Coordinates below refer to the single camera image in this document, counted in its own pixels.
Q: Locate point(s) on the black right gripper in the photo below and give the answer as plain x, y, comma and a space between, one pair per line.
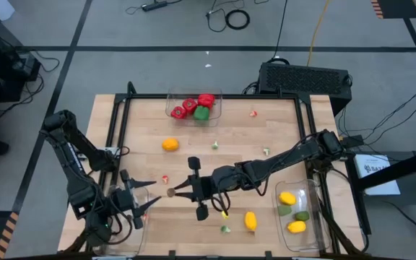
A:
202, 187

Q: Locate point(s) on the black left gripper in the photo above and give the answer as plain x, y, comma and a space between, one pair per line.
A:
123, 200

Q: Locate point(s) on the brown cap mushroom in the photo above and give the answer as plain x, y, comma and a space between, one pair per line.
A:
170, 192

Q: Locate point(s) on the green cap mushroom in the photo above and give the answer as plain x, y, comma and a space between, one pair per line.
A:
266, 151
215, 145
225, 229

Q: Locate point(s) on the green bell pepper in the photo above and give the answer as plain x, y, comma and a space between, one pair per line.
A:
201, 113

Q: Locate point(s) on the small red bell pepper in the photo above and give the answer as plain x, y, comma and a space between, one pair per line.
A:
178, 112

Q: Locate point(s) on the yellow lemon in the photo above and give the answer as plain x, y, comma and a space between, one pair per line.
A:
250, 220
297, 226
287, 198

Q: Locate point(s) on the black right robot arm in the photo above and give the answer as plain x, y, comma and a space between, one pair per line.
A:
284, 159

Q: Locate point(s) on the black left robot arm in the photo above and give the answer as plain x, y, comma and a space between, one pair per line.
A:
63, 159

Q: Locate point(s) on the clear plastic bin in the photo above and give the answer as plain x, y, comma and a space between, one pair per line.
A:
312, 202
215, 119
135, 242

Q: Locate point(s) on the orange-yellow lemon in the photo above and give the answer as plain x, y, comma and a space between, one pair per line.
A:
170, 144

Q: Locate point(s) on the silver mounting plate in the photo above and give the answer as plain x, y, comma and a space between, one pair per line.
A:
109, 149

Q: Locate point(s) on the black computer case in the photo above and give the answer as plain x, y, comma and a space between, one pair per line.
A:
302, 81

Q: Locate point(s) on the black power strip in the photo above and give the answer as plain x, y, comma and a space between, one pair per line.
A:
154, 5

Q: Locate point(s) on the black equipment cart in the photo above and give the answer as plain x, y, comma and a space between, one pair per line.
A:
2, 68

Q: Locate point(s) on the white printed sign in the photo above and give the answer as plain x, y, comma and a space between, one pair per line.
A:
377, 173

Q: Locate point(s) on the black side stand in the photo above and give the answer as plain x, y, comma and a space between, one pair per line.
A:
399, 168

